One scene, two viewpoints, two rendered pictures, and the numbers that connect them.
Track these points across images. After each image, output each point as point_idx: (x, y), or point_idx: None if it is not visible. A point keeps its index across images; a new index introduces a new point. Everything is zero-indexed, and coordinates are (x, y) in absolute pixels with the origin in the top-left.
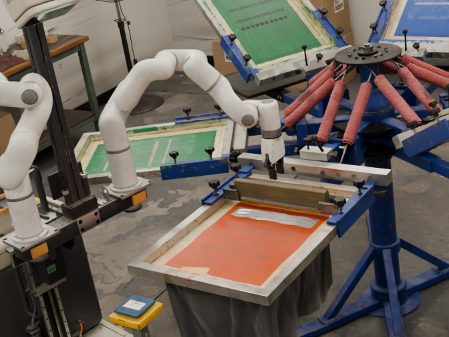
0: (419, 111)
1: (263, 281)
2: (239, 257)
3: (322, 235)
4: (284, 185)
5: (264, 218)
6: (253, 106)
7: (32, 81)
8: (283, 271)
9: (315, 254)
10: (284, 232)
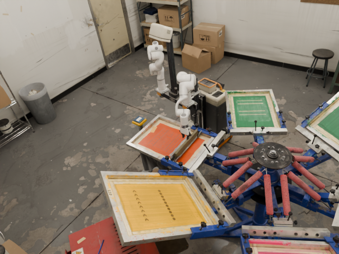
0: None
1: (140, 144)
2: (156, 138)
3: (156, 156)
4: (184, 142)
5: (180, 143)
6: (181, 112)
7: (151, 53)
8: (137, 146)
9: (149, 155)
10: (168, 148)
